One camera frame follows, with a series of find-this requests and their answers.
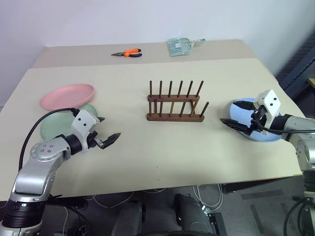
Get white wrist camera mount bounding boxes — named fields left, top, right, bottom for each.
left=254, top=89, right=282, bottom=136
left=71, top=109, right=99, bottom=153

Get orange black pliers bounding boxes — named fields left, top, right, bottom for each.
left=110, top=48, right=143, bottom=59

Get pink plate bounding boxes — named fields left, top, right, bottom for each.
left=39, top=83, right=95, bottom=111

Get blue plate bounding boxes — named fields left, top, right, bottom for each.
left=229, top=97, right=283, bottom=144

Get black table frame bar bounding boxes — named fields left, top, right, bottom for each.
left=222, top=175, right=304, bottom=194

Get wooden dish rack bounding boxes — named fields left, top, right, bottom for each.
left=146, top=80, right=210, bottom=122

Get dark metal shelf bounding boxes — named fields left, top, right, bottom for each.
left=276, top=31, right=315, bottom=100

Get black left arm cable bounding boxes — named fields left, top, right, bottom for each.
left=19, top=107, right=80, bottom=173

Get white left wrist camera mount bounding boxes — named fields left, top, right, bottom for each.
left=71, top=109, right=99, bottom=153

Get dark rounded shape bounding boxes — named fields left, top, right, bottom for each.
left=111, top=198, right=146, bottom=236
left=173, top=193, right=214, bottom=236

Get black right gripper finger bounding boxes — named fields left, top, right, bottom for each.
left=219, top=118, right=252, bottom=135
left=233, top=100, right=254, bottom=112

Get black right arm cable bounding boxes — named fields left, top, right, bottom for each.
left=251, top=112, right=315, bottom=135

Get green plate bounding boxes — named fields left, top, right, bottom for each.
left=39, top=102, right=99, bottom=143

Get white floor cable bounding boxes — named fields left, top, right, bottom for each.
left=91, top=191, right=135, bottom=209
left=191, top=183, right=224, bottom=211

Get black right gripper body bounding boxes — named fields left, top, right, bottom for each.
left=249, top=105, right=268, bottom=135

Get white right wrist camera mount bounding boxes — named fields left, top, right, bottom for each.
left=254, top=89, right=282, bottom=136

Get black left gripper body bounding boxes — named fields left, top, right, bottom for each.
left=88, top=131, right=104, bottom=149

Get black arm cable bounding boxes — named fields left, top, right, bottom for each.
left=251, top=112, right=315, bottom=135
left=19, top=107, right=80, bottom=173

